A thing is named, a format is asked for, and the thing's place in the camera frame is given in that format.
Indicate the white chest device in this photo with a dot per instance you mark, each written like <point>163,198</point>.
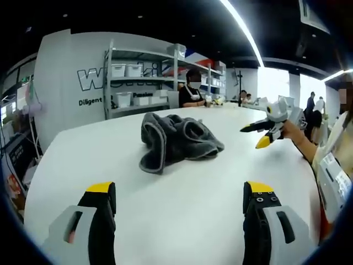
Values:
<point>335,179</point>

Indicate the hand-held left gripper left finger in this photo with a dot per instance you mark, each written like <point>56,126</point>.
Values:
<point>95,220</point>

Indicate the white storage bin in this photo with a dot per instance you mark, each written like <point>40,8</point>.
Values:
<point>119,70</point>
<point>143,100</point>
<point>133,69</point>
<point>123,100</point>

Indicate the grey metal shelf rack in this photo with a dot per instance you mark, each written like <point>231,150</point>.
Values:
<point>138,80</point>

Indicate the dark grey towel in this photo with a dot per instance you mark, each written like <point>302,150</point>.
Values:
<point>176,138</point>

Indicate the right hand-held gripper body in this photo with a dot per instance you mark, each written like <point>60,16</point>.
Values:
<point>284,114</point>

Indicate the black tripod stand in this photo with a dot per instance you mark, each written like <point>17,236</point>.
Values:
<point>240,89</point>

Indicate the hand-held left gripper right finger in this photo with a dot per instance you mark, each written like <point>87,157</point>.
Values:
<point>264,220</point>

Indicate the white table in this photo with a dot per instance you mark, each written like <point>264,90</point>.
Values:
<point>179,171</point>

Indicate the ceiling light strip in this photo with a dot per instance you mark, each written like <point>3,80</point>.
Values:
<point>245,30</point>

